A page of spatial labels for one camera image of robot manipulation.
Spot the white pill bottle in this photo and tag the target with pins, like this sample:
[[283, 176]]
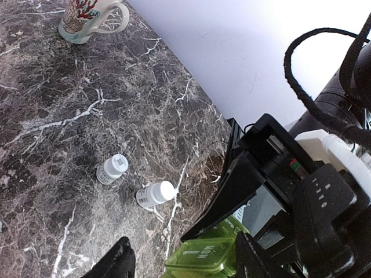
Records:
[[155, 194], [112, 169]]

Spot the cream coral-print mug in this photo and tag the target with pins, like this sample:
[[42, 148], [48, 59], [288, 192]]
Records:
[[82, 19]]

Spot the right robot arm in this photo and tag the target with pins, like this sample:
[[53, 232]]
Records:
[[342, 111]]

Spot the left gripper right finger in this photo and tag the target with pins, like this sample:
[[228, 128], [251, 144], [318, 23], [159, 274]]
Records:
[[279, 259]]

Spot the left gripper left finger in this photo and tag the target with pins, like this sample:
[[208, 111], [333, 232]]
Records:
[[118, 262]]

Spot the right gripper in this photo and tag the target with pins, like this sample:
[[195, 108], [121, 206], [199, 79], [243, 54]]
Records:
[[324, 190]]

